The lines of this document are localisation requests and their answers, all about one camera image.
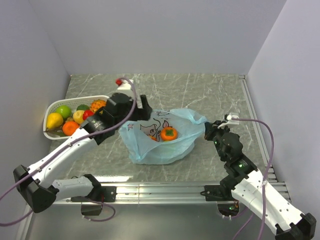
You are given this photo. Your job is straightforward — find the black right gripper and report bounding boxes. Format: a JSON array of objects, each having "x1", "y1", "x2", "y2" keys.
[{"x1": 204, "y1": 120, "x2": 231, "y2": 162}]

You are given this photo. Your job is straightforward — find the yellow pear fruit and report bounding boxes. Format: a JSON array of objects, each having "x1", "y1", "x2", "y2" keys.
[{"x1": 46, "y1": 112, "x2": 64, "y2": 130}]

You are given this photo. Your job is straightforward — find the yellow lemon fruit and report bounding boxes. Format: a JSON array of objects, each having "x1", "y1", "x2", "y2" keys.
[{"x1": 72, "y1": 110, "x2": 85, "y2": 125}]

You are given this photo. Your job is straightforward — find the orange round fruit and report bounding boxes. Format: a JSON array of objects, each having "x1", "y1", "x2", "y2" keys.
[{"x1": 62, "y1": 121, "x2": 80, "y2": 136}]

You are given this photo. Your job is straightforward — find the green apple fruit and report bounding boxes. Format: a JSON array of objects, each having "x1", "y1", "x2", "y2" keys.
[{"x1": 55, "y1": 105, "x2": 72, "y2": 120}]

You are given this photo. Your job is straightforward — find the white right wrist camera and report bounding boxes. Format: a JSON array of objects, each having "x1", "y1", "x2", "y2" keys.
[{"x1": 217, "y1": 113, "x2": 240, "y2": 129}]

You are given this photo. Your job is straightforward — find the orange pineapple fruit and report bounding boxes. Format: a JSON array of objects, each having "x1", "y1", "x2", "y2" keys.
[{"x1": 90, "y1": 99, "x2": 107, "y2": 113}]

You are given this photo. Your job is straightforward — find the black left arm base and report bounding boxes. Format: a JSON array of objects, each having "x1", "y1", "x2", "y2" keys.
[{"x1": 70, "y1": 186, "x2": 117, "y2": 203}]

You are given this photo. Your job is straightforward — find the orange persimmon fruit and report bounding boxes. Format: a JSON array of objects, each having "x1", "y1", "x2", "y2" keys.
[{"x1": 160, "y1": 126, "x2": 178, "y2": 142}]

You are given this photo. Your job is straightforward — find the light blue printed plastic bag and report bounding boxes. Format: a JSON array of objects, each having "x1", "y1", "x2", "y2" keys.
[{"x1": 118, "y1": 108, "x2": 207, "y2": 165}]

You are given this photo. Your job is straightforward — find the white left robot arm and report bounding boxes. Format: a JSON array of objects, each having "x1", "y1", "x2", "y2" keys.
[{"x1": 13, "y1": 92, "x2": 152, "y2": 213}]

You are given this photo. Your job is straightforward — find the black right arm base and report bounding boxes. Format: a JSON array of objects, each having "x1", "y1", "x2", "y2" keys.
[{"x1": 200, "y1": 175, "x2": 239, "y2": 202}]

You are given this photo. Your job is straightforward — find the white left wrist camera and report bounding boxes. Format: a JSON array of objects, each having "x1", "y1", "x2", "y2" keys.
[{"x1": 115, "y1": 78, "x2": 132, "y2": 91}]

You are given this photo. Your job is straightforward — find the dark green lime fruit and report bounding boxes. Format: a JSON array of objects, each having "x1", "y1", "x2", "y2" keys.
[{"x1": 76, "y1": 104, "x2": 90, "y2": 111}]

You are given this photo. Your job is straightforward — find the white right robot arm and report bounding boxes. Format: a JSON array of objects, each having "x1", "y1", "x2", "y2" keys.
[{"x1": 201, "y1": 117, "x2": 317, "y2": 240}]

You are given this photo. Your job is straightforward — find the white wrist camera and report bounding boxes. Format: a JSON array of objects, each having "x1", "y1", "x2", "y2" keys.
[
  {"x1": 115, "y1": 78, "x2": 132, "y2": 91},
  {"x1": 217, "y1": 113, "x2": 240, "y2": 129}
]

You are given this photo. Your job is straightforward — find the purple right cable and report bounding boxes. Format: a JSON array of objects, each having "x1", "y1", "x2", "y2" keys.
[{"x1": 224, "y1": 118, "x2": 275, "y2": 240}]

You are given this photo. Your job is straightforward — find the white plastic fruit basket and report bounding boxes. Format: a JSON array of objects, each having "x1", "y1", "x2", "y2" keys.
[{"x1": 43, "y1": 95, "x2": 109, "y2": 141}]

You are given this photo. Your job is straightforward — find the black box under rail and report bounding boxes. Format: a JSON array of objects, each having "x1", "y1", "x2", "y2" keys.
[{"x1": 80, "y1": 204, "x2": 103, "y2": 217}]

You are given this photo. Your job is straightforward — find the aluminium front rail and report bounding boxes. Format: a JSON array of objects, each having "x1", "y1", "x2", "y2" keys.
[{"x1": 14, "y1": 181, "x2": 291, "y2": 240}]

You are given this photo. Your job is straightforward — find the aluminium side rail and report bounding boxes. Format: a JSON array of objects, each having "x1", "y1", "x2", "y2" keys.
[{"x1": 238, "y1": 74, "x2": 276, "y2": 181}]

